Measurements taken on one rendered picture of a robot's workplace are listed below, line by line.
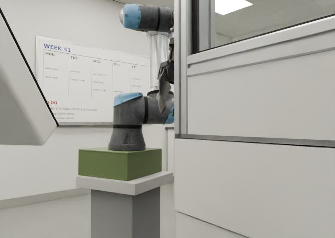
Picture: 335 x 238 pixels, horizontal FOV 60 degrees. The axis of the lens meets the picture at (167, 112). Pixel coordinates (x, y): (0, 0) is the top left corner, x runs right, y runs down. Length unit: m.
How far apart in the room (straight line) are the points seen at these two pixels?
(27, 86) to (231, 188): 0.33
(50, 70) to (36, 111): 3.56
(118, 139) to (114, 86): 3.26
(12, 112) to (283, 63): 0.37
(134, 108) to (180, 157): 0.62
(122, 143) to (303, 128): 0.82
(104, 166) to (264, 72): 0.81
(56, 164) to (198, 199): 3.57
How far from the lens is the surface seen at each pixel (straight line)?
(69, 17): 4.29
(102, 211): 1.19
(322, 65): 0.40
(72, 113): 4.05
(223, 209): 0.49
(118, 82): 4.41
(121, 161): 1.07
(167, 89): 0.82
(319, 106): 0.39
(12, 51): 0.42
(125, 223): 1.13
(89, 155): 1.17
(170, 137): 4.87
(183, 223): 0.57
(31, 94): 0.44
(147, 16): 0.94
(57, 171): 4.05
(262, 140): 0.44
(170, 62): 0.83
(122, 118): 1.14
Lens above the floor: 0.96
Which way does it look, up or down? 2 degrees up
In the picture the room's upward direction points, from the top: straight up
